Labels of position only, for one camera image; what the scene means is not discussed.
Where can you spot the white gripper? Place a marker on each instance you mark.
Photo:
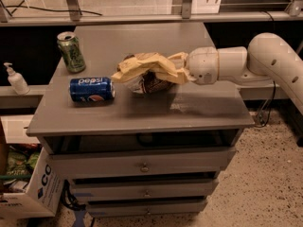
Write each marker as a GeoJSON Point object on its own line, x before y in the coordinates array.
{"type": "Point", "coordinates": [203, 64]}

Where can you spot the brown chip bag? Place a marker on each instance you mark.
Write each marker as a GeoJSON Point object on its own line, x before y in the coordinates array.
{"type": "Point", "coordinates": [138, 72]}

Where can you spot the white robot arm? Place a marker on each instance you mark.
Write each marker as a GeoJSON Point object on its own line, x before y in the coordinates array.
{"type": "Point", "coordinates": [268, 57]}

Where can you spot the blue pepsi can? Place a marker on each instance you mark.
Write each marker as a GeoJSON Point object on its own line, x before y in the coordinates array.
{"type": "Point", "coordinates": [91, 89]}

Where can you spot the green soda can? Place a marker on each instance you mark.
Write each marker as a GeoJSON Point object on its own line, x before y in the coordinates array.
{"type": "Point", "coordinates": [68, 44]}

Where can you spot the top grey drawer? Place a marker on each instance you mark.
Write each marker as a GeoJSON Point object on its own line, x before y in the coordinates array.
{"type": "Point", "coordinates": [141, 163]}

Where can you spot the grey drawer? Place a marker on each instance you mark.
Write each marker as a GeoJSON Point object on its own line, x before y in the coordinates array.
{"type": "Point", "coordinates": [144, 190]}
{"type": "Point", "coordinates": [147, 208]}
{"type": "Point", "coordinates": [141, 163]}

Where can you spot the middle grey drawer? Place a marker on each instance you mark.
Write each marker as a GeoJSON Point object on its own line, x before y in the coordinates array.
{"type": "Point", "coordinates": [144, 190]}

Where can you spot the bottom grey drawer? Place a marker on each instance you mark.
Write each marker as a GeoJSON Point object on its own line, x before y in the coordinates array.
{"type": "Point", "coordinates": [147, 208]}

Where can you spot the white pump bottle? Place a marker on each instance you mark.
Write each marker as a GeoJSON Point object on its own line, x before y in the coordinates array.
{"type": "Point", "coordinates": [16, 80]}

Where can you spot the green snack bags in box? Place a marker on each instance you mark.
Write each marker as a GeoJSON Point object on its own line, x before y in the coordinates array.
{"type": "Point", "coordinates": [21, 163]}

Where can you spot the white cardboard box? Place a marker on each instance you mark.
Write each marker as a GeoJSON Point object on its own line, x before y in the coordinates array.
{"type": "Point", "coordinates": [41, 198]}

